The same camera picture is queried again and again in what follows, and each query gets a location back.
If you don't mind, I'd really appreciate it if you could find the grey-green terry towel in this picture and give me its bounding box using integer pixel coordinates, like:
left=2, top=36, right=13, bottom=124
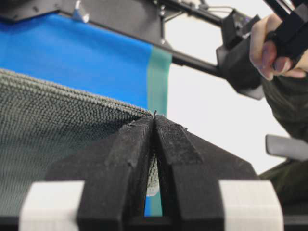
left=0, top=69, right=151, bottom=217

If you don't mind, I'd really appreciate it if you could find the green backdrop sheet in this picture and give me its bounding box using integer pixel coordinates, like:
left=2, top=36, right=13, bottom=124
left=144, top=47, right=172, bottom=217

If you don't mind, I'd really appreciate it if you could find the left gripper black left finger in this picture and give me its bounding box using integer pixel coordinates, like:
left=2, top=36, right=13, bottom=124
left=18, top=115, right=154, bottom=231

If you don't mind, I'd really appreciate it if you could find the black hand-held controller handle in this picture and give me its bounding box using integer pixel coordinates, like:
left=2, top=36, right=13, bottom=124
left=215, top=0, right=308, bottom=101

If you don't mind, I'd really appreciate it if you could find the operator bare hand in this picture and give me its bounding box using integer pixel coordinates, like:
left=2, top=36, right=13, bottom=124
left=249, top=13, right=308, bottom=81

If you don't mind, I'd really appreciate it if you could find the blue table cloth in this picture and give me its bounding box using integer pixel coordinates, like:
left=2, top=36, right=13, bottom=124
left=0, top=14, right=152, bottom=108

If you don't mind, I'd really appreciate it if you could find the dark olive operator clothing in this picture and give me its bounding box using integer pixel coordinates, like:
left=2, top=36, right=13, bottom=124
left=258, top=72, right=308, bottom=205

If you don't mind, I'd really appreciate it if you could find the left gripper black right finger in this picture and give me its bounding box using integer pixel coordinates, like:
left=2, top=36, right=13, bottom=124
left=153, top=115, right=284, bottom=231

